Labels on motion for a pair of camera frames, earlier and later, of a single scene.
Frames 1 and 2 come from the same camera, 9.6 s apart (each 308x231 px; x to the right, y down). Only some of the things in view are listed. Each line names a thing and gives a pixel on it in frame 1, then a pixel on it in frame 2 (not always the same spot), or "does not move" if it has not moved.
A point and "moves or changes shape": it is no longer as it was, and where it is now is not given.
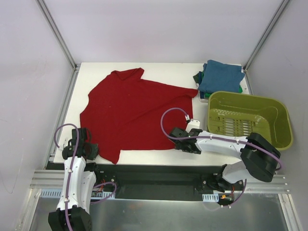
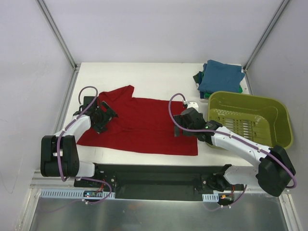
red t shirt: (123, 111) moves or changes shape
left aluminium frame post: (51, 23) does not move
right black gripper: (179, 133) → (178, 125)
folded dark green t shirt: (198, 77) does not move
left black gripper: (90, 149) → (105, 118)
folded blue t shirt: (218, 78) does not move
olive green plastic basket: (240, 113) does not move
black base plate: (160, 181) does not move
